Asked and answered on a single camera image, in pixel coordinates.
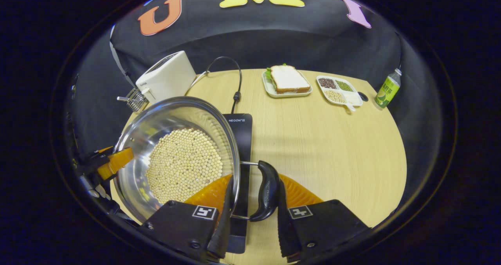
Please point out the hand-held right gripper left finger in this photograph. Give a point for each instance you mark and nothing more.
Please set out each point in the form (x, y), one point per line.
(225, 237)

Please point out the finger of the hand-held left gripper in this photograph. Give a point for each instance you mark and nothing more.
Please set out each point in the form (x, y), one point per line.
(103, 149)
(117, 161)

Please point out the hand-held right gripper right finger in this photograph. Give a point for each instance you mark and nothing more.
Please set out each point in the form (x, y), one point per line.
(283, 233)

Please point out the stainless steel pot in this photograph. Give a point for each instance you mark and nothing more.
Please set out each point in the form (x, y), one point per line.
(137, 171)

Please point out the large soybeans heap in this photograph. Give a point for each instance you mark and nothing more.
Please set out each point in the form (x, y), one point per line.
(184, 163)

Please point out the black induction cooktop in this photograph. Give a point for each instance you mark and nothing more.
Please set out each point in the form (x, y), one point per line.
(242, 147)

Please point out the white toaster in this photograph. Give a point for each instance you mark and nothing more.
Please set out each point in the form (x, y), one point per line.
(168, 79)

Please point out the white rectangular plate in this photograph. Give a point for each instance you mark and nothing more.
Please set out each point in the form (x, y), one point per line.
(289, 95)

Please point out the small soybeans pile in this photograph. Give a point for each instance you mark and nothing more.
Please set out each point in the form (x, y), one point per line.
(335, 96)

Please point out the white divided tray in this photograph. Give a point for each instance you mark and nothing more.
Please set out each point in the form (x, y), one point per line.
(354, 98)

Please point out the sandwich with lettuce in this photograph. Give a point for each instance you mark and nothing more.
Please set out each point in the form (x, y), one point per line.
(287, 79)

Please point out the dark red beans pile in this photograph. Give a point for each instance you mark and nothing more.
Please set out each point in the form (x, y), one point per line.
(327, 83)

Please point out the small black cap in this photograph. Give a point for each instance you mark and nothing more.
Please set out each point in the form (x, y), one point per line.
(363, 96)

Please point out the green mung beans pile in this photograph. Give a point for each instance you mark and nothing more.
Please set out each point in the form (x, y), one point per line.
(344, 85)

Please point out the green drink bottle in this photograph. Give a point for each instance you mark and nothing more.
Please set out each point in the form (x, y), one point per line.
(387, 89)

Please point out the black backdrop cloth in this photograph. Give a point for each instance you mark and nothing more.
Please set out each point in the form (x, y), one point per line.
(313, 42)

